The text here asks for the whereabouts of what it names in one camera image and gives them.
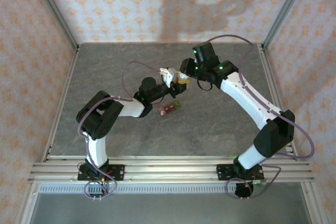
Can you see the aluminium table side rail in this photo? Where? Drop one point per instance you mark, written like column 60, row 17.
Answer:
column 272, row 82
column 62, row 103

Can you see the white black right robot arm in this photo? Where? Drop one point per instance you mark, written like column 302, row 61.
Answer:
column 252, row 103

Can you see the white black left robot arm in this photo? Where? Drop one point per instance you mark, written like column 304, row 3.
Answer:
column 128, row 108

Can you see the orange pill container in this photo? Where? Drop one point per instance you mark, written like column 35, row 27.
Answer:
column 178, row 78

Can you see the aluminium frame post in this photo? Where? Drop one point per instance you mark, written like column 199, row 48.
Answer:
column 54, row 9
column 287, row 9

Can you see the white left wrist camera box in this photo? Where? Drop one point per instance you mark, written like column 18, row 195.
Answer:
column 168, row 74

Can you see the red pill organizer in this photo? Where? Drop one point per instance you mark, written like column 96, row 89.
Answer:
column 166, row 109

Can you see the green circuit board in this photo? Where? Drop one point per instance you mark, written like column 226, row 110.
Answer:
column 260, row 184

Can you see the aluminium base rail beam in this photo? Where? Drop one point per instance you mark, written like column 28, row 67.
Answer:
column 170, row 169

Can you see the green pill container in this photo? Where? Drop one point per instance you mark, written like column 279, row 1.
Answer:
column 177, row 104

